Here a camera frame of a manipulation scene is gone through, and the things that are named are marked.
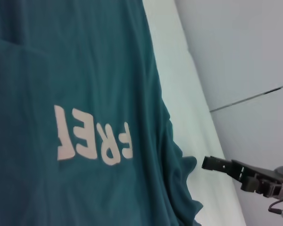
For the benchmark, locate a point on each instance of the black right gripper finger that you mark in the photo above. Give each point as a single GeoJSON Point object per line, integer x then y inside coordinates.
{"type": "Point", "coordinates": [251, 184]}
{"type": "Point", "coordinates": [214, 163]}

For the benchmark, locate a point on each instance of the teal shirt with FREE print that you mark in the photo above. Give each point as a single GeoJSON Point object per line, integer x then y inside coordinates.
{"type": "Point", "coordinates": [73, 70]}

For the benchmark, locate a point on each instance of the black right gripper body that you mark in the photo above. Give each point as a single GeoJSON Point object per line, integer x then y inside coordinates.
{"type": "Point", "coordinates": [271, 188]}

